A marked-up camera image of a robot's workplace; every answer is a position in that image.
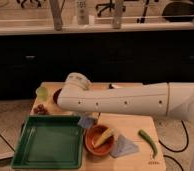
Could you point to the blue sponge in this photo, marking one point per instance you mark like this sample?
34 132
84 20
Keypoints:
86 122

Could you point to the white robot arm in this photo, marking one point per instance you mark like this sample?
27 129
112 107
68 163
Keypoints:
175 100

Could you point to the green plastic tray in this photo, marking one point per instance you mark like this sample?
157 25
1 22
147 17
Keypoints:
49 142

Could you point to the dark red plate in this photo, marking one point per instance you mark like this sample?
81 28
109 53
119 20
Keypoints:
56 95

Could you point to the orange bowl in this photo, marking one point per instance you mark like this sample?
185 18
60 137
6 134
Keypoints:
91 136

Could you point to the yellow corn cob toy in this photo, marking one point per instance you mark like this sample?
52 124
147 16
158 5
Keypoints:
105 135

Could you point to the green cup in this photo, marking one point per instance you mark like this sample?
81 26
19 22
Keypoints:
42 93

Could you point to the green chili pepper toy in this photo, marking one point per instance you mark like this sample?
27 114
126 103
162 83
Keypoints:
149 140

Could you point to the blue-grey cloth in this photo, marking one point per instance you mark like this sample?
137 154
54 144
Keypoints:
123 146

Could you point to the white remote control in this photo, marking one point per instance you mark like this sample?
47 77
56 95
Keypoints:
82 12

